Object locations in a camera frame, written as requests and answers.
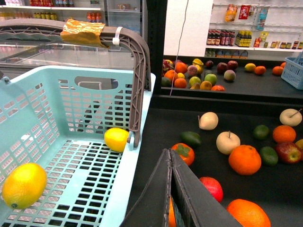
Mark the small blue basket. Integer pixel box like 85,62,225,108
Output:
281,52,303,90

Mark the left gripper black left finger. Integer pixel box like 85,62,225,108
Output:
120,149,172,227

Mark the large orange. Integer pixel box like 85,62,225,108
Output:
228,145,261,175

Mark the green lime lower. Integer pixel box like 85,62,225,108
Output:
259,146,278,167

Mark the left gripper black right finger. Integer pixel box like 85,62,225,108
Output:
169,150,241,227

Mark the orange near gripper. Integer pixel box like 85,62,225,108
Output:
226,199,271,227

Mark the white round pear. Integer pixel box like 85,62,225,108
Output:
216,131,241,155

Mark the orange persimmon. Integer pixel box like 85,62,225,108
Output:
171,143,195,166

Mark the dark green lime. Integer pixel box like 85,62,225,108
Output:
180,131,202,148

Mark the grey basket handle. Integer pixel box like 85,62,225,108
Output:
0,18,152,148

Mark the orange mandarin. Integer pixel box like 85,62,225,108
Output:
273,125,296,143

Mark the white pear with stem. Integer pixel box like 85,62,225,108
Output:
279,108,303,127

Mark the yellow orange fruit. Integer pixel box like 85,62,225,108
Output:
295,139,303,150

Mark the black metal shelf rack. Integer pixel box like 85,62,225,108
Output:
124,0,303,227

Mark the white pear lying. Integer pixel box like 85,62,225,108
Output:
198,112,219,131

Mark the red peach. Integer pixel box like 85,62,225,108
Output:
199,176,223,203

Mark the red-yellow apple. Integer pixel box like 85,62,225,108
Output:
274,142,303,164

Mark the yellow lemon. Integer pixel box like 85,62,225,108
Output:
2,163,47,210
104,128,129,152

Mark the light blue shopping basket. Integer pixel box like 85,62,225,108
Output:
0,66,142,227

